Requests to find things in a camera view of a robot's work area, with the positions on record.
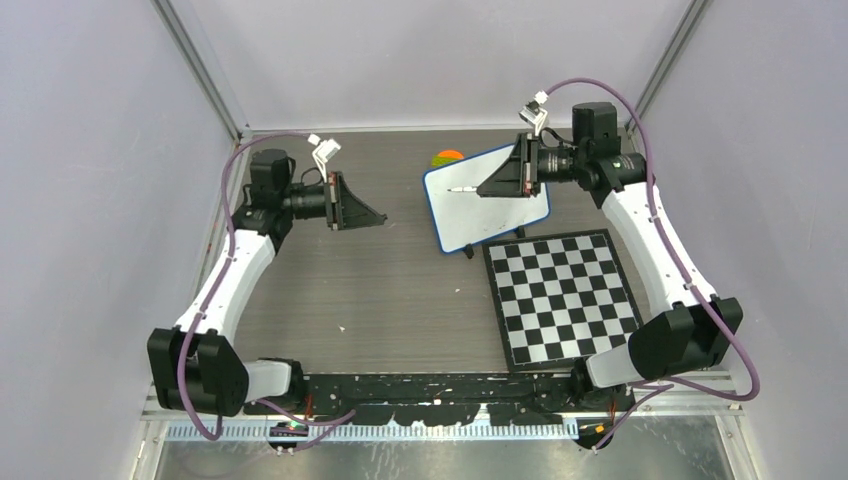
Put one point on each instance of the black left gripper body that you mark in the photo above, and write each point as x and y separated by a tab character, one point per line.
333	201

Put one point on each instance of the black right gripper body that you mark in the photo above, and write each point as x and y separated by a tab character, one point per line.
533	148

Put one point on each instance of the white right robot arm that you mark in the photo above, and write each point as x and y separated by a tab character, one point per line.
690	323

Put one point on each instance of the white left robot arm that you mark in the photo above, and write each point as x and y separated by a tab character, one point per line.
194	364

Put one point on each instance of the blue framed whiteboard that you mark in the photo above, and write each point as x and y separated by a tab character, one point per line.
462	219

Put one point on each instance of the orange green round object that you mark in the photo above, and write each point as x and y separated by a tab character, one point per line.
446	157

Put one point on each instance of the black white checkerboard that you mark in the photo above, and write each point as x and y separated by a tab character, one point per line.
558	298

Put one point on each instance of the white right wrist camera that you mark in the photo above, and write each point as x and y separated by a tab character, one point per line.
534	114

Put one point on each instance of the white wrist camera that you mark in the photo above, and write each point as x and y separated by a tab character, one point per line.
534	114
324	150

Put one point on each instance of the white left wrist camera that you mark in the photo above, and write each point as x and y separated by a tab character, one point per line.
324	150

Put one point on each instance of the aluminium left frame post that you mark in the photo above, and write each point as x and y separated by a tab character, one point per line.
185	28

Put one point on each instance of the aluminium frame post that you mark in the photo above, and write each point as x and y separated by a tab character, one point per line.
682	35
185	28

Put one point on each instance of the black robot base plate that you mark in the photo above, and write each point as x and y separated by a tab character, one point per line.
509	399

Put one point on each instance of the aluminium right frame post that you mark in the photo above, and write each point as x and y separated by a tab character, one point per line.
682	35

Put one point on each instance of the aluminium front frame rail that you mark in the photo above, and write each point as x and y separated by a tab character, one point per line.
260	423

